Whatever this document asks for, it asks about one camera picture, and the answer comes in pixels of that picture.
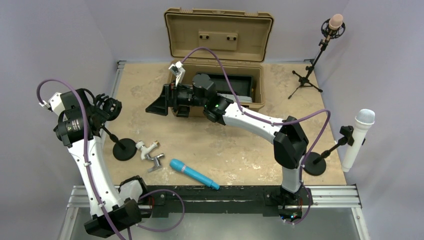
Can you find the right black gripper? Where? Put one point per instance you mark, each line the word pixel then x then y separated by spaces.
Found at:
pixel 168 98

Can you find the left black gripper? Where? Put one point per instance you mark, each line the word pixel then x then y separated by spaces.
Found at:
pixel 101 116

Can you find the blue microphone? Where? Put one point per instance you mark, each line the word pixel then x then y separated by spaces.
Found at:
pixel 181 167

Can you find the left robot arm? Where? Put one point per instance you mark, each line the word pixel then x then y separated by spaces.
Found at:
pixel 111 209

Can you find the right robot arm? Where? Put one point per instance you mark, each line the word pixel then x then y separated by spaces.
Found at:
pixel 286 135

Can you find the left black mic stand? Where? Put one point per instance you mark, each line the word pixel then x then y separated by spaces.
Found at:
pixel 123 147

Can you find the right black mic stand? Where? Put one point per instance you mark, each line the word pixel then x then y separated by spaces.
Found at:
pixel 315 164

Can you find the black tripod mic stand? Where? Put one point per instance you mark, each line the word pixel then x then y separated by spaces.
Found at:
pixel 304 81

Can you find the pink microphone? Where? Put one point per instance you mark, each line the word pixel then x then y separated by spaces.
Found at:
pixel 334 27

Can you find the white microphone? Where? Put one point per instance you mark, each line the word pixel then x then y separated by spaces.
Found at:
pixel 363 122

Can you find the white chrome faucet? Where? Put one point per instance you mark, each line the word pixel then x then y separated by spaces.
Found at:
pixel 146 154

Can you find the grey plastic bit case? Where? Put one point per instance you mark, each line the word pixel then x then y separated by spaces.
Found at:
pixel 243 98

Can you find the black toolbox tray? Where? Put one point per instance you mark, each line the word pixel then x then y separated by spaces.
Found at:
pixel 242 85

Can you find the tan plastic toolbox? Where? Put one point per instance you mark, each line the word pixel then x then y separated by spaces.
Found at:
pixel 215 41

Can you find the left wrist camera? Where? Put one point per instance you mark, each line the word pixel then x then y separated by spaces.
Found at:
pixel 56 103

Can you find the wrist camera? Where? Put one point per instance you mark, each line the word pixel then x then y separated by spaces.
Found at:
pixel 177 69
pixel 56 103

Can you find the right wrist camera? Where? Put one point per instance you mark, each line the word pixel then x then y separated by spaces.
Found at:
pixel 177 69

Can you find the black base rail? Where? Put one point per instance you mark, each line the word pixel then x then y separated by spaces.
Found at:
pixel 266 200

